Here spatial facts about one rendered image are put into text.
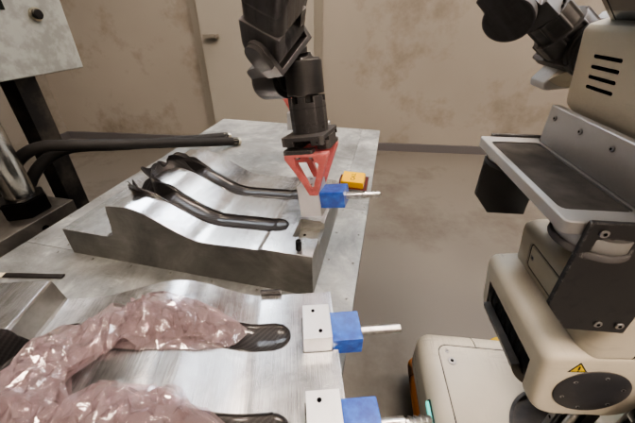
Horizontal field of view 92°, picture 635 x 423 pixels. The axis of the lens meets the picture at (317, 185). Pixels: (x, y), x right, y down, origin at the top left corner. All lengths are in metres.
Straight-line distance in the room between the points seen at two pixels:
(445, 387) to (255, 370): 0.78
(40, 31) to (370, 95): 2.41
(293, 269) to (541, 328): 0.40
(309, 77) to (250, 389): 0.40
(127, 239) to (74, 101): 3.55
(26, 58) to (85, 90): 2.85
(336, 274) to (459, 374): 0.66
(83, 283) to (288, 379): 0.44
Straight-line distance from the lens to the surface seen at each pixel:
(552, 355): 0.61
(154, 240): 0.63
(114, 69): 3.75
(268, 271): 0.55
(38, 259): 0.84
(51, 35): 1.24
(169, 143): 1.06
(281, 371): 0.43
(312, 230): 0.59
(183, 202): 0.64
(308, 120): 0.47
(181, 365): 0.42
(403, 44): 2.99
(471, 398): 1.14
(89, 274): 0.73
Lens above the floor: 1.23
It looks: 30 degrees down
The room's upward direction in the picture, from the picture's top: straight up
